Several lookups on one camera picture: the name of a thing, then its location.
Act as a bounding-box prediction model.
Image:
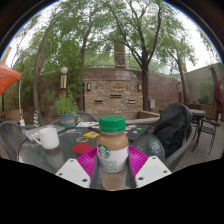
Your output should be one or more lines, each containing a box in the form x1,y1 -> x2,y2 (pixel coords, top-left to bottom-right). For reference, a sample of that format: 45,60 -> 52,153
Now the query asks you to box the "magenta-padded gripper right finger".
126,145 -> 173,190

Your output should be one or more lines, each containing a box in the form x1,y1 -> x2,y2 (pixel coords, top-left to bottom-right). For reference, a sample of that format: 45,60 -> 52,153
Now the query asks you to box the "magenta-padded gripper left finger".
55,146 -> 101,190

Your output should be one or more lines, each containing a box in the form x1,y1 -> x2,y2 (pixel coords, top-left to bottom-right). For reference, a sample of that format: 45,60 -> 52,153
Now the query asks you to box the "green-capped coffee drink bottle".
96,115 -> 130,192

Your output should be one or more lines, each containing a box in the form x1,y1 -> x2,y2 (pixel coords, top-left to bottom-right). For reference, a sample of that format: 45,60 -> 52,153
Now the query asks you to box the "flat round red coaster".
72,143 -> 94,155

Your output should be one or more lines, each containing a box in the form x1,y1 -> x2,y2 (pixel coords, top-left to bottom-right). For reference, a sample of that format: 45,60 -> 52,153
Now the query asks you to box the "round brown sticker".
75,136 -> 90,144

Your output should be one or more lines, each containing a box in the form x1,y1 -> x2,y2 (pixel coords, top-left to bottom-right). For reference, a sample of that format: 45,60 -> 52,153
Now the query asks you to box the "colourful sticker card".
65,128 -> 83,135

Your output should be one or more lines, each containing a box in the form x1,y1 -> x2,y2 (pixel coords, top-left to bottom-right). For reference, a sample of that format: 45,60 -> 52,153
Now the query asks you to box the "white ceramic mug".
33,127 -> 60,150

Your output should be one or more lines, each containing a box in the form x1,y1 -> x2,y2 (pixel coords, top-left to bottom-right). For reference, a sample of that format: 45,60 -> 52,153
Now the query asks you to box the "black jacket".
153,102 -> 194,158

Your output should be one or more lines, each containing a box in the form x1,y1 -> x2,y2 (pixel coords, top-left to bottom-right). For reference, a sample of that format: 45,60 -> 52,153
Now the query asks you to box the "grey laptop with stickers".
22,124 -> 66,142

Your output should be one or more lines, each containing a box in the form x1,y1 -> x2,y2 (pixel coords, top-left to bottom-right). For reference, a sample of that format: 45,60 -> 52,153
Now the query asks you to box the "green plant in blue pot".
52,93 -> 80,129

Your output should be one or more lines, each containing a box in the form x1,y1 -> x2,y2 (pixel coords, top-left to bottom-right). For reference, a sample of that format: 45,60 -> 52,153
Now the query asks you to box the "blue yellow striped cone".
33,110 -> 41,128

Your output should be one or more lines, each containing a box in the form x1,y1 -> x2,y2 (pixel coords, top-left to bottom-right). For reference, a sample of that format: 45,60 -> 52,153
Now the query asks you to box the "black metal chair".
195,114 -> 222,155

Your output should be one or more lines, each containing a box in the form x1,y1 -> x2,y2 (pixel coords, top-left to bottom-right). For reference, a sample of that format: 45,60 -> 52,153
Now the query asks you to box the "dark-trunk leafy tree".
103,0 -> 169,112

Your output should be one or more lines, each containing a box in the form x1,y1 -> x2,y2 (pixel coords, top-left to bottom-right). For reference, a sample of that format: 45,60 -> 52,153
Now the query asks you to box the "leaning leafy tree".
18,1 -> 101,127

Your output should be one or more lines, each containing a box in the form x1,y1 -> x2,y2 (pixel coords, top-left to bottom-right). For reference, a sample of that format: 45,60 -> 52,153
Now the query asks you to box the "folded maroon umbrella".
209,64 -> 223,112

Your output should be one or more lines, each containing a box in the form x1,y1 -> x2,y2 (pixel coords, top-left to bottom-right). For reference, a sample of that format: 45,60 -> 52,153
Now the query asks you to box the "orange patio umbrella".
0,46 -> 23,96

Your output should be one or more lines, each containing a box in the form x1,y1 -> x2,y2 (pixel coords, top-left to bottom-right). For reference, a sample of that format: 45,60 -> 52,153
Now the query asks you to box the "stone brick fountain wall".
83,68 -> 144,116

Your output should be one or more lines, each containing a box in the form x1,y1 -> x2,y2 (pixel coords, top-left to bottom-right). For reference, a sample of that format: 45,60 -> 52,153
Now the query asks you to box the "globe-topped wooden lamp post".
59,66 -> 69,98

